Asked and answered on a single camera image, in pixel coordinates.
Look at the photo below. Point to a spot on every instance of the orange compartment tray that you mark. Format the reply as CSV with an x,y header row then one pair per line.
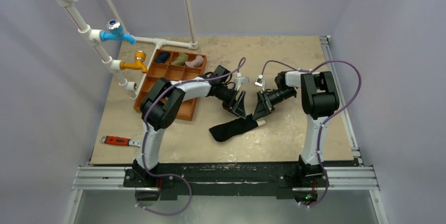
x,y
167,71

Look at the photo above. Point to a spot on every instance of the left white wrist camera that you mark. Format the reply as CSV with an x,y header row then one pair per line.
x,y
240,80

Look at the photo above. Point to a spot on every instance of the red handled adjustable wrench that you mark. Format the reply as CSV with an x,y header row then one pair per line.
x,y
120,141

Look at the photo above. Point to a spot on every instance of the white pvc pipe frame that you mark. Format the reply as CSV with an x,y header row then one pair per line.
x,y
92,37

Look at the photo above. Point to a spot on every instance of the aluminium frame rails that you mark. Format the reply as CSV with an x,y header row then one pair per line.
x,y
341,175

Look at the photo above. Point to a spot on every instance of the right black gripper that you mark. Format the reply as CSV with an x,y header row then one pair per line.
x,y
265,100

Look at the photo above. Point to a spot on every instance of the black underwear white waistband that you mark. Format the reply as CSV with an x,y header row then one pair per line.
x,y
239,126

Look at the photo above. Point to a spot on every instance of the rolled olive green underwear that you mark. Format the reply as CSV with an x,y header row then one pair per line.
x,y
180,59

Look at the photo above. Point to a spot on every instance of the rolled navy blue underwear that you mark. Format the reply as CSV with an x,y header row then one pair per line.
x,y
162,57

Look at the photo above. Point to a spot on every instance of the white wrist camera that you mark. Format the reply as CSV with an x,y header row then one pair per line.
x,y
240,80
261,83

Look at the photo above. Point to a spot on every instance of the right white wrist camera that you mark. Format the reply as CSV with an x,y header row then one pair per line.
x,y
261,83

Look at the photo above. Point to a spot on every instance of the rolled pink underwear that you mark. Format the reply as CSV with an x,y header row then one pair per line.
x,y
196,62

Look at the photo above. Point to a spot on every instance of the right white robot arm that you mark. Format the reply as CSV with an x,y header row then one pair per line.
x,y
319,101

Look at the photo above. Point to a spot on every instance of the orange plastic faucet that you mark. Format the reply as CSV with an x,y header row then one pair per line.
x,y
138,64

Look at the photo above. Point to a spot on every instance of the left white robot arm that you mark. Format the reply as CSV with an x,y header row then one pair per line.
x,y
161,106

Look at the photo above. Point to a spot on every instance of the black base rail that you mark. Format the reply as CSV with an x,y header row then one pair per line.
x,y
280,179

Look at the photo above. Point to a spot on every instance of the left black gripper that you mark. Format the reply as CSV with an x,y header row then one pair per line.
x,y
237,109

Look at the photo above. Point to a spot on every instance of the blue plastic faucet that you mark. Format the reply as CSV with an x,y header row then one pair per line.
x,y
116,32

